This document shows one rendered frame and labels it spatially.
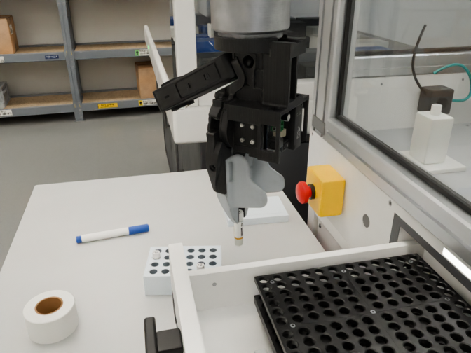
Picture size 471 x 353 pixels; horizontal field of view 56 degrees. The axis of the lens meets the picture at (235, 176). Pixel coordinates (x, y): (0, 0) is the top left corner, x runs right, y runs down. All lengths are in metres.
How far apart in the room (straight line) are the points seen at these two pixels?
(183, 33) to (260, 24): 0.75
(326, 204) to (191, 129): 0.53
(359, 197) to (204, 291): 0.31
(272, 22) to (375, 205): 0.38
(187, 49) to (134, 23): 3.38
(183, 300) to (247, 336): 0.12
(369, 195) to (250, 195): 0.29
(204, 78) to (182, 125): 0.74
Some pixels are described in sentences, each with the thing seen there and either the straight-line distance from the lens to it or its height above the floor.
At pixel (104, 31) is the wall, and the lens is 4.52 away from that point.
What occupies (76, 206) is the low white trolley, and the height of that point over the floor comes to 0.76.
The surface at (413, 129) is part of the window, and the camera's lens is 0.64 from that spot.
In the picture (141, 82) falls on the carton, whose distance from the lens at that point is 4.18.
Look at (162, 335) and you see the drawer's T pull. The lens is 0.47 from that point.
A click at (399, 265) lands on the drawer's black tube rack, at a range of 0.61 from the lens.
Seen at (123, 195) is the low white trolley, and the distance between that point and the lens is 1.06.
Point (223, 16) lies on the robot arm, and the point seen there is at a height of 1.20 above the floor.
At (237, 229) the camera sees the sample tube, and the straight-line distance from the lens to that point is 0.53.
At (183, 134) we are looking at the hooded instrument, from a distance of 1.21.
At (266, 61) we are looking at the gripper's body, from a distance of 0.43.
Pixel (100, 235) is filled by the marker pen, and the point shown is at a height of 0.77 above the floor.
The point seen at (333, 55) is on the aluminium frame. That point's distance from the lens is 0.81.
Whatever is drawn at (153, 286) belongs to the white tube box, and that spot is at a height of 0.78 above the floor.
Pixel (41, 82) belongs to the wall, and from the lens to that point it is 4.64.
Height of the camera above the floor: 1.24
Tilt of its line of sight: 25 degrees down
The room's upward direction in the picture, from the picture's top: straight up
